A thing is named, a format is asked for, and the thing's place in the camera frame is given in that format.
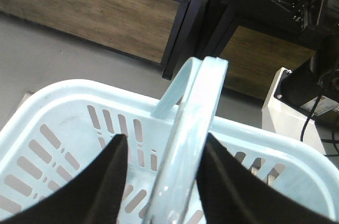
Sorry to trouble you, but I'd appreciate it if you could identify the metal floor socket plate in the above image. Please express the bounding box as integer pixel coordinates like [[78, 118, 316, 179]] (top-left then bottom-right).
[[17, 92, 34, 108]]

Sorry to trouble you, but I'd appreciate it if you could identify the black wooden fruit display table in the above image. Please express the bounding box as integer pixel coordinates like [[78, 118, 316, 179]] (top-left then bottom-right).
[[1, 0, 208, 79]]

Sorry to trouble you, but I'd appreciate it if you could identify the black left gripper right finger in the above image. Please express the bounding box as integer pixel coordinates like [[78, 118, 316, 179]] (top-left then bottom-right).
[[196, 133, 333, 223]]

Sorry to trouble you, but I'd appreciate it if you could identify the light blue plastic basket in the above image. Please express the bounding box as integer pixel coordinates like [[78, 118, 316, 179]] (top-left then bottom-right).
[[1, 57, 338, 223]]

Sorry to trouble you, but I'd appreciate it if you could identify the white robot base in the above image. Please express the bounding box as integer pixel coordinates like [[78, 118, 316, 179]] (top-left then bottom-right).
[[262, 67, 338, 157]]

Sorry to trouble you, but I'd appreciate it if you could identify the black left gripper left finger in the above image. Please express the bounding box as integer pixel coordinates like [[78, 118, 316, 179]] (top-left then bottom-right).
[[3, 134, 128, 223]]

